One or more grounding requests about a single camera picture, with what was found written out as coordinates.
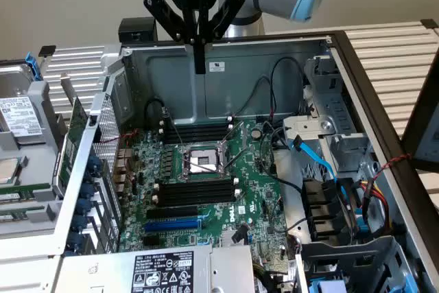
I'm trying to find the hard disk with white label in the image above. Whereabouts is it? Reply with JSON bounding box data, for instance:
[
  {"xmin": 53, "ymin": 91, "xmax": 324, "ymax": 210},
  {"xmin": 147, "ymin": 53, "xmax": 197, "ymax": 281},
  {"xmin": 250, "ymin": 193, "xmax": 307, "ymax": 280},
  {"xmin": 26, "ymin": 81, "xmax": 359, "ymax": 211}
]
[{"xmin": 0, "ymin": 62, "xmax": 47, "ymax": 145}]

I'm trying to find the dark framed computer case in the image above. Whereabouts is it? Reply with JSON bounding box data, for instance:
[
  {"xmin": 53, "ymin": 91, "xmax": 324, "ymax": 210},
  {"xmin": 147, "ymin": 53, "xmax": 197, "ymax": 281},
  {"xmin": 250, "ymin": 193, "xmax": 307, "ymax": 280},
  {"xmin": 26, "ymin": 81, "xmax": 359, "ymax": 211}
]
[{"xmin": 401, "ymin": 44, "xmax": 439, "ymax": 213}]

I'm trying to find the dark grey drive cage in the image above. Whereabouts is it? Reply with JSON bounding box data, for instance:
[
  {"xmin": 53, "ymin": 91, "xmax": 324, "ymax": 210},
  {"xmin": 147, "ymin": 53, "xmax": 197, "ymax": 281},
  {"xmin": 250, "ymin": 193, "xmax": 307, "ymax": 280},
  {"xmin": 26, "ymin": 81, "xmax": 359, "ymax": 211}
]
[{"xmin": 295, "ymin": 234, "xmax": 425, "ymax": 293}]

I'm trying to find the green graphics card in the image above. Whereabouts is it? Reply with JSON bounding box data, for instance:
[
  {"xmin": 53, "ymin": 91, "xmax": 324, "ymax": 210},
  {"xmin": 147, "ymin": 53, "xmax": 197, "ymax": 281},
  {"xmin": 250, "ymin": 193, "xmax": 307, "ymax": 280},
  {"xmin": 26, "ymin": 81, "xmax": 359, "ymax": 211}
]
[{"xmin": 51, "ymin": 72, "xmax": 89, "ymax": 200}]

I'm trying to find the blue expansion slot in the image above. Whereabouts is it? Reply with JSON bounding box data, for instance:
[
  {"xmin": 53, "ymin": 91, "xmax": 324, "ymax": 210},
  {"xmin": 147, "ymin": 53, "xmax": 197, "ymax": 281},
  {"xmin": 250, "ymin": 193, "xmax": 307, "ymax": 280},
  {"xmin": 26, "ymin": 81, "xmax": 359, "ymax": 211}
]
[{"xmin": 143, "ymin": 220, "xmax": 202, "ymax": 235}]

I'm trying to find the long socket locking lever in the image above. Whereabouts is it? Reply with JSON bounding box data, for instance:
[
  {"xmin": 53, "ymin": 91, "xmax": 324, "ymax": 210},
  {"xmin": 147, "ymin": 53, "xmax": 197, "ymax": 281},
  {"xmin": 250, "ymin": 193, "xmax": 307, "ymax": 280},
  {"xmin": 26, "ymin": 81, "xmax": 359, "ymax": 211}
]
[{"xmin": 180, "ymin": 155, "xmax": 222, "ymax": 174}]

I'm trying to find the short red black twisted wire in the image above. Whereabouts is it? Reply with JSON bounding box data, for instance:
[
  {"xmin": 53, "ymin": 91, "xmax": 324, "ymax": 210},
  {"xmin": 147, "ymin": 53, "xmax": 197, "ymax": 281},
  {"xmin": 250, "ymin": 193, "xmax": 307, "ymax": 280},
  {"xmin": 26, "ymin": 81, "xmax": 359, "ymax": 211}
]
[{"xmin": 92, "ymin": 129, "xmax": 140, "ymax": 145}]

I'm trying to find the silver disk bay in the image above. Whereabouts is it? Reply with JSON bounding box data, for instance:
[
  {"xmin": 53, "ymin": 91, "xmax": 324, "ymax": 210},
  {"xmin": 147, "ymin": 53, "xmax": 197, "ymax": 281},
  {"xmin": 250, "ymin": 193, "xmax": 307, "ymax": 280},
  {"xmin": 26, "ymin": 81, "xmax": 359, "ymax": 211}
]
[{"xmin": 283, "ymin": 54, "xmax": 378, "ymax": 184}]

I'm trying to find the blue plastic drive clip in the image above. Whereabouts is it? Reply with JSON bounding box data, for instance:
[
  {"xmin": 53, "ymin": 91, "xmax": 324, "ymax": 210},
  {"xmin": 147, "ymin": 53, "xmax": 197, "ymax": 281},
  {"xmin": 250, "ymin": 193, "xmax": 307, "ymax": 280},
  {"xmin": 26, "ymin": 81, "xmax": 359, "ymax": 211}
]
[{"xmin": 354, "ymin": 207, "xmax": 370, "ymax": 236}]

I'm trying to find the thin black looped wire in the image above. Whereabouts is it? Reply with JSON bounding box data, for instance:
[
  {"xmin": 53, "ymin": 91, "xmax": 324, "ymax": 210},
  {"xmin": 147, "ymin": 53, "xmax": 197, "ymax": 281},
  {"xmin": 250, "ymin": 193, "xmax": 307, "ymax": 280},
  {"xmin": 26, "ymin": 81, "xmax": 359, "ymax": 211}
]
[{"xmin": 269, "ymin": 56, "xmax": 308, "ymax": 126}]

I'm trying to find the silver CPU chip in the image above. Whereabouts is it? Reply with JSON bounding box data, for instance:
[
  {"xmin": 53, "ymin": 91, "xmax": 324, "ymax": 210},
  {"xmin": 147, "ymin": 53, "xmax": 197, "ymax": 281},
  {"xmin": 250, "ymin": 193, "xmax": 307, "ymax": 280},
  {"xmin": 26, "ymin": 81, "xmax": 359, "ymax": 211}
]
[{"xmin": 0, "ymin": 156, "xmax": 22, "ymax": 185}]

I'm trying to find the blue hard disk latch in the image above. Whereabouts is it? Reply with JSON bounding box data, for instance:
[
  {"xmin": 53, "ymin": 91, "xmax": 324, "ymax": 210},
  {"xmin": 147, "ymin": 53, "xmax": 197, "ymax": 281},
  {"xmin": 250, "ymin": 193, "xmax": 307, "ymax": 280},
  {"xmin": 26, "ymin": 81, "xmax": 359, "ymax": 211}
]
[{"xmin": 25, "ymin": 51, "xmax": 43, "ymax": 81}]

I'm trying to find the long red black twisted wire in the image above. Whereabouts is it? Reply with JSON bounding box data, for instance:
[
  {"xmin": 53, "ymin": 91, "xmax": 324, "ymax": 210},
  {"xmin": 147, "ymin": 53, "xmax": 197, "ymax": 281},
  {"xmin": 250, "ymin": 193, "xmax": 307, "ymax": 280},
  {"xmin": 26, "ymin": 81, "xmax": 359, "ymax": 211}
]
[{"xmin": 370, "ymin": 153, "xmax": 412, "ymax": 187}]

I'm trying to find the open grey PC case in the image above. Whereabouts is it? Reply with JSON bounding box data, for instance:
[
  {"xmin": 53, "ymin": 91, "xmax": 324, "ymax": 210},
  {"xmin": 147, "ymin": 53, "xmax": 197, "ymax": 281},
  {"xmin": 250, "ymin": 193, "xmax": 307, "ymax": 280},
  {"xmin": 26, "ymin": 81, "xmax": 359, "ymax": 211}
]
[{"xmin": 0, "ymin": 30, "xmax": 439, "ymax": 293}]

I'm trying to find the blue card retention clip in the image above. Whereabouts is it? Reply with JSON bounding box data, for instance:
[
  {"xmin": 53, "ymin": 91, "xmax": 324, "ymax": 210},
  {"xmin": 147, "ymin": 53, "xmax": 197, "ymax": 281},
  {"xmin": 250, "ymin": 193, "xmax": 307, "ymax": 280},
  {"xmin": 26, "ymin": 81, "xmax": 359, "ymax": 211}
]
[
  {"xmin": 65, "ymin": 231, "xmax": 83, "ymax": 251},
  {"xmin": 80, "ymin": 182, "xmax": 97, "ymax": 200},
  {"xmin": 72, "ymin": 213, "xmax": 88, "ymax": 231},
  {"xmin": 85, "ymin": 154, "xmax": 102, "ymax": 174},
  {"xmin": 76, "ymin": 198, "xmax": 93, "ymax": 215}
]

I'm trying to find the small silver heatsink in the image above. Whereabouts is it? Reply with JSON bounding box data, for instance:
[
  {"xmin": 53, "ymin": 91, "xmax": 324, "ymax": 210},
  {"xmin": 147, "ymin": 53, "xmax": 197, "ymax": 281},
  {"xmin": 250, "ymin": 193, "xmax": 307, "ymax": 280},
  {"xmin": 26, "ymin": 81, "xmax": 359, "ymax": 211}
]
[{"xmin": 220, "ymin": 229, "xmax": 250, "ymax": 248}]

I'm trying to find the pale blue plastic block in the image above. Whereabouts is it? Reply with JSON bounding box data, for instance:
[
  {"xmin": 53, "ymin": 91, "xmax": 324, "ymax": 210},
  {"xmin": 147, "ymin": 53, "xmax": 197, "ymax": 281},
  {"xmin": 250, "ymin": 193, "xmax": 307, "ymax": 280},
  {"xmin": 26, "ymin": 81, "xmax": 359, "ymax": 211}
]
[{"xmin": 308, "ymin": 279, "xmax": 347, "ymax": 293}]

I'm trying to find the large black clamp block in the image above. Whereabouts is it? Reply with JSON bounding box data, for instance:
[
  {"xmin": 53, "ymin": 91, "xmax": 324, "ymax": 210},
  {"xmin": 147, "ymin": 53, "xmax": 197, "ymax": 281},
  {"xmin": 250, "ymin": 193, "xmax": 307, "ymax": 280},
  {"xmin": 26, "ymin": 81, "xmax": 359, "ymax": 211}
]
[{"xmin": 117, "ymin": 17, "xmax": 158, "ymax": 44}]

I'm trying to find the CPU socket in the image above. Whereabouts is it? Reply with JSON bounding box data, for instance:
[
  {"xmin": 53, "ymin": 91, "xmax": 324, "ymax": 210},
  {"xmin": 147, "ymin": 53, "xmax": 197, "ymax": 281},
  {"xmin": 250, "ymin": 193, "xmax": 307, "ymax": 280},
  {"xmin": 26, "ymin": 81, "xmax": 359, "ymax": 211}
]
[{"xmin": 176, "ymin": 141, "xmax": 230, "ymax": 183}]

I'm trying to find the blue plastic cage tab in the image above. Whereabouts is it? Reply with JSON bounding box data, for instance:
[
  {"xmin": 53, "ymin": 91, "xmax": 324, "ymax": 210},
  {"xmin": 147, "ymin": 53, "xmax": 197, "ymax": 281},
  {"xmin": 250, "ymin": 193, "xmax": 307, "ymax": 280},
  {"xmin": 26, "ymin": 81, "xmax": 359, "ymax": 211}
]
[{"xmin": 403, "ymin": 270, "xmax": 418, "ymax": 293}]

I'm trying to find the short black expansion slot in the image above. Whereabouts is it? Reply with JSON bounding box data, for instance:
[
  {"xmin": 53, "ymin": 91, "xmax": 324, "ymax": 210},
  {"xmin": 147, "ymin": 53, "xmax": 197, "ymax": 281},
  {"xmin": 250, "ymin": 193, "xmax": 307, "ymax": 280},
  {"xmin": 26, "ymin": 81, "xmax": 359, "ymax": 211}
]
[{"xmin": 141, "ymin": 235, "xmax": 161, "ymax": 248}]

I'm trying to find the silver power supply with label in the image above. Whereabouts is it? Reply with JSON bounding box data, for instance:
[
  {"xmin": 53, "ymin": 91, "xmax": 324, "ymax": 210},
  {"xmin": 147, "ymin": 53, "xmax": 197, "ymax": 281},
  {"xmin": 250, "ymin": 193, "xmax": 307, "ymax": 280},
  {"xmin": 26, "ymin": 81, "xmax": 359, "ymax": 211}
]
[{"xmin": 54, "ymin": 244, "xmax": 257, "ymax": 293}]

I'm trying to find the long black expansion slot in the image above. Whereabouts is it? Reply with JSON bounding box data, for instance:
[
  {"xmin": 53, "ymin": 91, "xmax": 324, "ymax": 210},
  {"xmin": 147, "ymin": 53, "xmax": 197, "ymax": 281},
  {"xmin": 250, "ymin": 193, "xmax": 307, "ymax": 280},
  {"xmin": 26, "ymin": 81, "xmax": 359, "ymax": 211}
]
[{"xmin": 146, "ymin": 205, "xmax": 199, "ymax": 221}]

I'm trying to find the yellow red wire bundle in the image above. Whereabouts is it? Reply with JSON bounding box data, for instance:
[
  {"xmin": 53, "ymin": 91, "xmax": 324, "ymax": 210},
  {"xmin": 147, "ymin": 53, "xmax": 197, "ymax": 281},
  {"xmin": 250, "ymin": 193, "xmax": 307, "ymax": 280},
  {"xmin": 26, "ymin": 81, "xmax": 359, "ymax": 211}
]
[{"xmin": 356, "ymin": 178, "xmax": 394, "ymax": 235}]

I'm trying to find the thin socket locking lever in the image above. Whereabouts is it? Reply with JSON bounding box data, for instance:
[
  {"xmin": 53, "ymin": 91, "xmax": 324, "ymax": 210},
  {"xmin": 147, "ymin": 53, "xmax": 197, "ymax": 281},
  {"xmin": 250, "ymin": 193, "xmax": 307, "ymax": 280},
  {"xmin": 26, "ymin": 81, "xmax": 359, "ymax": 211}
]
[{"xmin": 170, "ymin": 119, "xmax": 186, "ymax": 146}]

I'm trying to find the blue flat SATA wire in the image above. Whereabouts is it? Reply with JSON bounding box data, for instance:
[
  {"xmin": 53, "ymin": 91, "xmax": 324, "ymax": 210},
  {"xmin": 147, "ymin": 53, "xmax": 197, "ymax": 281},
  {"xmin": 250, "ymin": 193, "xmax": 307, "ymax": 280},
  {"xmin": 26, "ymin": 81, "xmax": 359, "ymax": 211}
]
[{"xmin": 290, "ymin": 136, "xmax": 347, "ymax": 204}]

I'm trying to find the thick black wire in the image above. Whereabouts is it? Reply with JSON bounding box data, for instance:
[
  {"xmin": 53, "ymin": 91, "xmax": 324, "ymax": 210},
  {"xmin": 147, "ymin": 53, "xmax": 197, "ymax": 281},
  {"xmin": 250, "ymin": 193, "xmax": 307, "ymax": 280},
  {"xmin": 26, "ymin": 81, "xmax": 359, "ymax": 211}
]
[{"xmin": 259, "ymin": 124, "xmax": 305, "ymax": 193}]

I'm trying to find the black flat connector wire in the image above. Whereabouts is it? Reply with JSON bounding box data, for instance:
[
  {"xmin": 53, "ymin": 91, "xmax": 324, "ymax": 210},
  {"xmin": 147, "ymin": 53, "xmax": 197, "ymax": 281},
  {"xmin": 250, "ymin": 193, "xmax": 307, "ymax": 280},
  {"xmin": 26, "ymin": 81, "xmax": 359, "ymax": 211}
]
[{"xmin": 231, "ymin": 222, "xmax": 249, "ymax": 244}]

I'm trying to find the green Dell motherboard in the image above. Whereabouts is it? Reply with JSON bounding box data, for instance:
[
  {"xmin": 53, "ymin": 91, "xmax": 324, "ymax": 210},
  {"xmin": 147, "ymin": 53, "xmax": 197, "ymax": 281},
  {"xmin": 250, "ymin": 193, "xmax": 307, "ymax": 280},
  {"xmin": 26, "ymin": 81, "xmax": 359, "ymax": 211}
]
[{"xmin": 118, "ymin": 119, "xmax": 296, "ymax": 273}]

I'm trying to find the grey parts rack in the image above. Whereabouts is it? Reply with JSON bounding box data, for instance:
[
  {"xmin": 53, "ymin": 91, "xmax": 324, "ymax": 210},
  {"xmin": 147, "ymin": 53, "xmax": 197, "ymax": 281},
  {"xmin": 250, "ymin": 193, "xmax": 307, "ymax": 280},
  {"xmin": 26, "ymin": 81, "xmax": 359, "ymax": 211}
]
[{"xmin": 0, "ymin": 59, "xmax": 71, "ymax": 239}]

